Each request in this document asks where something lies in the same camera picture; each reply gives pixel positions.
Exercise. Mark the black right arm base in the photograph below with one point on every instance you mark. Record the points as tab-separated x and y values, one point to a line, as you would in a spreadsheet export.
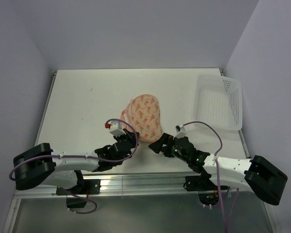
208	195

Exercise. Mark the aluminium frame rail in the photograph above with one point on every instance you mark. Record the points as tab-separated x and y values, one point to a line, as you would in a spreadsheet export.
121	185

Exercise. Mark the pink mesh laundry bag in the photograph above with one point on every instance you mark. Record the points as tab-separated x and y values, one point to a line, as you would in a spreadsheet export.
143	114

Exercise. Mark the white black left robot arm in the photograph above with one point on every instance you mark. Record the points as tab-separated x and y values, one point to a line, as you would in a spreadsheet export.
43	165

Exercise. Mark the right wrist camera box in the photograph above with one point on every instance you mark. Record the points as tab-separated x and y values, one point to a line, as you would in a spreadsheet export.
180	131

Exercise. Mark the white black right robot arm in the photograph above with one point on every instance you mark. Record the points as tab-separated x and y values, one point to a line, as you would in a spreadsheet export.
256	175

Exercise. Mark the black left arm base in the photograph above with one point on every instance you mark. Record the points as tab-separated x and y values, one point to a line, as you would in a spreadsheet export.
78	198

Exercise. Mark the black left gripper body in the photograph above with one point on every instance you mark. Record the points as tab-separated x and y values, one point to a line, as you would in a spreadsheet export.
128	136

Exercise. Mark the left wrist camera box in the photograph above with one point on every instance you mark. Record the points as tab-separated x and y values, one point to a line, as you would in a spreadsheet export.
115	127

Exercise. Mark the white perforated plastic basket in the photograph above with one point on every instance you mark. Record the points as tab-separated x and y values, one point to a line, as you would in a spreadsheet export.
218	102

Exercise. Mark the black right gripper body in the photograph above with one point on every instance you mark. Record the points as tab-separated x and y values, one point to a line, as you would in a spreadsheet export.
171	150

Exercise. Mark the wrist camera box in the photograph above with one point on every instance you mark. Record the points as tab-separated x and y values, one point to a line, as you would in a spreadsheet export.
180	131
115	127

